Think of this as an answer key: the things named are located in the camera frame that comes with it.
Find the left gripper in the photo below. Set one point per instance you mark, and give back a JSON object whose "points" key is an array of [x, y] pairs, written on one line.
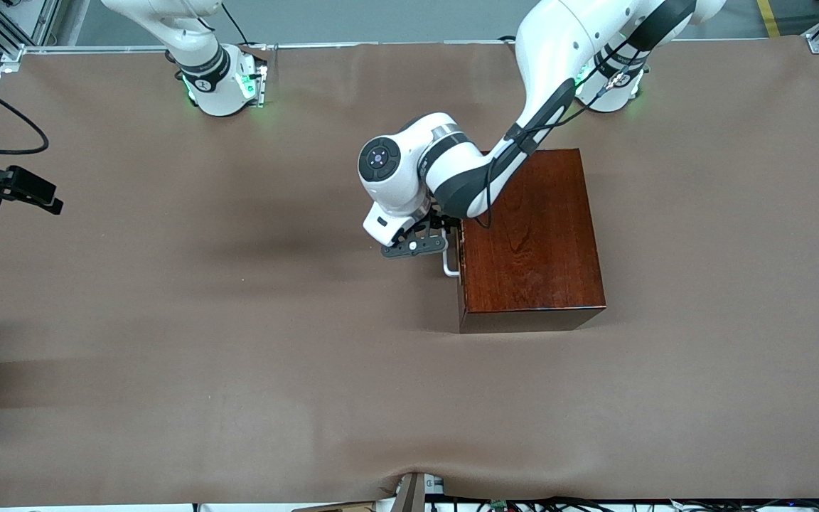
{"points": [[443, 222]]}

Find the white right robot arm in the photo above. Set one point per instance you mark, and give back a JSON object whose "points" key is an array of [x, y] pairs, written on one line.
{"points": [[168, 21]]}

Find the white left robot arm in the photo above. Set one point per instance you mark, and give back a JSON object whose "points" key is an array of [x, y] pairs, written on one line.
{"points": [[559, 43]]}

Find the dark brown wooden cabinet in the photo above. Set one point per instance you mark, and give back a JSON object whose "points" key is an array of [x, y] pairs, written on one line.
{"points": [[537, 242]]}

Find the green circuit board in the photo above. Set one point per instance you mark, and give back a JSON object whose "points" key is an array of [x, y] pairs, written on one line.
{"points": [[500, 505]]}

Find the table cover sheet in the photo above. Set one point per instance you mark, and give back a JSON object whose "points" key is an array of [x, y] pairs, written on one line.
{"points": [[239, 320]]}

